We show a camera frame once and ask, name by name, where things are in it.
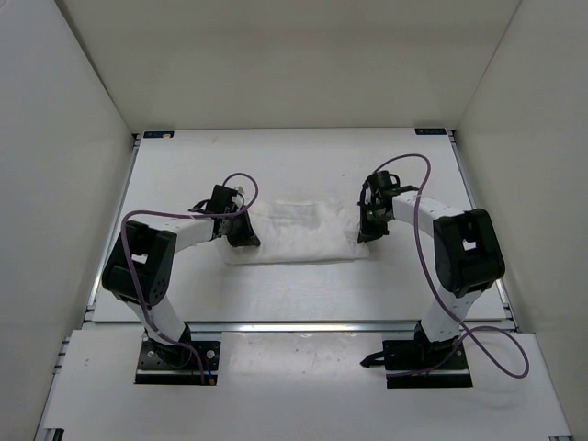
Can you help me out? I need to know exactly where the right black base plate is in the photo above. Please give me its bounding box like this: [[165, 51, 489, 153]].
[[382, 340, 473, 390]]

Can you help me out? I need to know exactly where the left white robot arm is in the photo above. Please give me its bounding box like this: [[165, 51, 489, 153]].
[[101, 184, 261, 366]]

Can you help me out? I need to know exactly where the right blue corner label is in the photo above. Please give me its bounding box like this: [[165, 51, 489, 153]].
[[414, 128, 447, 136]]

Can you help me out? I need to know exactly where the blue corner label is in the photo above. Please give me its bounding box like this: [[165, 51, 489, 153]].
[[142, 130, 175, 139], [414, 128, 447, 136]]

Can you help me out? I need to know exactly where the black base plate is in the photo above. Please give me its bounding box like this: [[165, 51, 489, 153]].
[[382, 340, 473, 390], [134, 336, 221, 387]]

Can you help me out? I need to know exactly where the white pleated skirt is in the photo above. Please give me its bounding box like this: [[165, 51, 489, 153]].
[[216, 198, 369, 266]]

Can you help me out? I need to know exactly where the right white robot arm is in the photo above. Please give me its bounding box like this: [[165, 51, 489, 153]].
[[357, 171, 505, 371]]

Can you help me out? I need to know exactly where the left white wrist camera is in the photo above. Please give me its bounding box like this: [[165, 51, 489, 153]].
[[232, 187, 246, 209]]

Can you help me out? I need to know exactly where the aluminium rail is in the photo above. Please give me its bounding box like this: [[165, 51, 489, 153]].
[[82, 319, 442, 337]]

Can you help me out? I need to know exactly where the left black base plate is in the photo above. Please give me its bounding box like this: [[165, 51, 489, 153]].
[[134, 336, 221, 387]]

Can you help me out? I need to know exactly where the left blue corner label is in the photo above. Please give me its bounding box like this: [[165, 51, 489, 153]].
[[142, 130, 175, 139]]

